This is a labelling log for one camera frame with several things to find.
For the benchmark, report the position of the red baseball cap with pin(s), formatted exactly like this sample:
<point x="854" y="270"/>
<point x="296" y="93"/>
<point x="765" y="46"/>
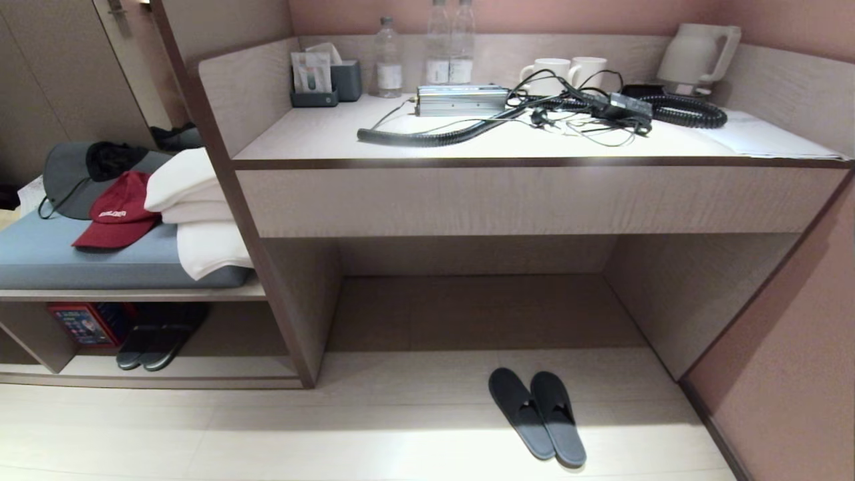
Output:
<point x="120" y="212"/>

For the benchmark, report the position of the white electric kettle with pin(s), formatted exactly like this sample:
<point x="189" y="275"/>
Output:
<point x="698" y="57"/>

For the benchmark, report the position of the white paper sheet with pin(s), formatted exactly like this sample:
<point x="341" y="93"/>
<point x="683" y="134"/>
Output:
<point x="768" y="137"/>

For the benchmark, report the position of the silver metal box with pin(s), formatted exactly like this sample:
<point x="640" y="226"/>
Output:
<point x="461" y="100"/>

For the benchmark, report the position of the grey bucket hat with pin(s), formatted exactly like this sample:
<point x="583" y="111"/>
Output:
<point x="70" y="180"/>

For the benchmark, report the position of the wooden shoe shelf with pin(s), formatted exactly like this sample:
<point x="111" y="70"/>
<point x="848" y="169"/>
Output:
<point x="133" y="367"/>

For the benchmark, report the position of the grey organizer tray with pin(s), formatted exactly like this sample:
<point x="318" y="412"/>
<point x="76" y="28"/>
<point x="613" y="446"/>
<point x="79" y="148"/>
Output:
<point x="314" y="99"/>

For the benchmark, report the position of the blue-grey bench cushion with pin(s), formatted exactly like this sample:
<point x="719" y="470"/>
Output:
<point x="60" y="260"/>

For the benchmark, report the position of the clear water bottle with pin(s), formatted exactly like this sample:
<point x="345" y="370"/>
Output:
<point x="462" y="47"/>
<point x="388" y="60"/>
<point x="437" y="47"/>

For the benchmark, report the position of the red box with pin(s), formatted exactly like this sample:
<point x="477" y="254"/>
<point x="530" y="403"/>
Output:
<point x="87" y="322"/>

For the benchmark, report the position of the white mug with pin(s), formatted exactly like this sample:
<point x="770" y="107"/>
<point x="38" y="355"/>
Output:
<point x="590" y="72"/>
<point x="549" y="75"/>

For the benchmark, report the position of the dark grey slipper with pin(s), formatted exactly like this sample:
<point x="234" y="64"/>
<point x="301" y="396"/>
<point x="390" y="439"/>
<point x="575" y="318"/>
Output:
<point x="518" y="405"/>
<point x="133" y="347"/>
<point x="560" y="417"/>
<point x="167" y="344"/>

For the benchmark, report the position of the wooden desk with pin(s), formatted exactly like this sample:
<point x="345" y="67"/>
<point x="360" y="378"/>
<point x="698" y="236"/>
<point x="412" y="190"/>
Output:
<point x="521" y="200"/>

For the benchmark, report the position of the tea sachet packets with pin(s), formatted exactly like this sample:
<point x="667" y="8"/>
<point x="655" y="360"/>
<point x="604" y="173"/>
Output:
<point x="311" y="72"/>

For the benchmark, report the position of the white folded towel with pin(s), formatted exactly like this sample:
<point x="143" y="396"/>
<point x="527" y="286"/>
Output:
<point x="210" y="248"/>
<point x="184" y="180"/>

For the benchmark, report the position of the black power adapter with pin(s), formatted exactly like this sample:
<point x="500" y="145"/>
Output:
<point x="624" y="105"/>

